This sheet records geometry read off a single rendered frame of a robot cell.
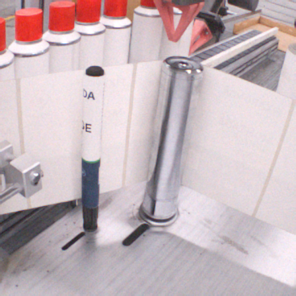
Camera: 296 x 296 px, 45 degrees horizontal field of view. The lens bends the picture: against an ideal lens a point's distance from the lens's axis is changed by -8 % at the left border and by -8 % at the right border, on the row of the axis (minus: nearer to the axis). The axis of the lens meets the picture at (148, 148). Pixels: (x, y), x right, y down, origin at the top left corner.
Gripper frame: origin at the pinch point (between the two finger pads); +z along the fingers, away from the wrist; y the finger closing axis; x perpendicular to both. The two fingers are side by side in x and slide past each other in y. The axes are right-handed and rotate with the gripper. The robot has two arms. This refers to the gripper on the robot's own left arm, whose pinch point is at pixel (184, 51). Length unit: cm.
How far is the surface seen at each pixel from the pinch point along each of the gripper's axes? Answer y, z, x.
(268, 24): -9, -49, 78
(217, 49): -2.8, -10.3, 22.2
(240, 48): 4.1, -11.6, 19.3
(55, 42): 1.8, 13.8, -35.3
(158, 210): 20.0, 26.1, -28.3
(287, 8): -75, -210, 354
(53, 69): 1.6, 16.7, -33.1
